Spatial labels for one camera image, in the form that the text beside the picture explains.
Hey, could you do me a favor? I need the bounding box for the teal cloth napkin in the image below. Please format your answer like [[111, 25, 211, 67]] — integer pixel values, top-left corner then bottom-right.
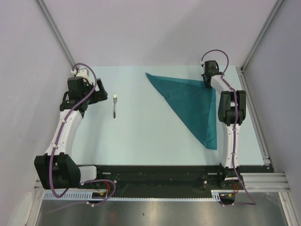
[[146, 73, 217, 150]]

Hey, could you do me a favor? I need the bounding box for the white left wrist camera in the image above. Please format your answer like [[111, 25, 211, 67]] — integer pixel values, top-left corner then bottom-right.
[[71, 68, 93, 84]]

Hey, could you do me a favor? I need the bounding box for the left aluminium corner post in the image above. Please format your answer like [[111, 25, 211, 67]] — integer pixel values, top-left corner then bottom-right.
[[34, 0, 75, 67]]

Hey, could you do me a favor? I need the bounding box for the aluminium corner post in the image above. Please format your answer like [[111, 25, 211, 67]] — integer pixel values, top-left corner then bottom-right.
[[34, 0, 75, 67], [240, 0, 285, 72]]

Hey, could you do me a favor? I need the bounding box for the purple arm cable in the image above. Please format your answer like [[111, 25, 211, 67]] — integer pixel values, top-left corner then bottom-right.
[[44, 63, 117, 213], [200, 49, 257, 206]]

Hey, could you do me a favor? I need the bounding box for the right aluminium corner post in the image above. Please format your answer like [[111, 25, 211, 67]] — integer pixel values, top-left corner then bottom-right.
[[240, 0, 285, 72]]

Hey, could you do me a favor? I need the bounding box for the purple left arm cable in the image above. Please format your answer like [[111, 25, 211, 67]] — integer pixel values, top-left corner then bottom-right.
[[44, 63, 117, 213]]

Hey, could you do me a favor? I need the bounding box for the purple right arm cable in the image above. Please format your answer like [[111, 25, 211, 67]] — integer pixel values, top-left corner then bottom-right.
[[200, 49, 257, 206]]

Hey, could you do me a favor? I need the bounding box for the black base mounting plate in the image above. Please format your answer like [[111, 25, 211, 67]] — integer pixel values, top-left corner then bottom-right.
[[96, 165, 272, 194]]

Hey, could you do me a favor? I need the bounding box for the silver metal fork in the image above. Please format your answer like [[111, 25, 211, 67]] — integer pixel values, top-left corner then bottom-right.
[[113, 94, 118, 119]]

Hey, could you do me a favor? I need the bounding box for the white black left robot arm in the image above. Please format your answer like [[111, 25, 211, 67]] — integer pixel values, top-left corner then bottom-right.
[[34, 76, 108, 190]]

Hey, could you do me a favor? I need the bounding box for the aluminium frame rail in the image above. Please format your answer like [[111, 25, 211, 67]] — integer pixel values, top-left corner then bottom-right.
[[236, 67, 301, 226]]

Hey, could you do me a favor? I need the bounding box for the white slotted cable duct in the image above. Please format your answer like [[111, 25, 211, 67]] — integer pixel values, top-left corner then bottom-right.
[[43, 190, 222, 201]]

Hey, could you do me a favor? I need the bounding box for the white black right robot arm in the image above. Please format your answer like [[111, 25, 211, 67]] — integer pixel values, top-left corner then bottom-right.
[[201, 60, 246, 190]]

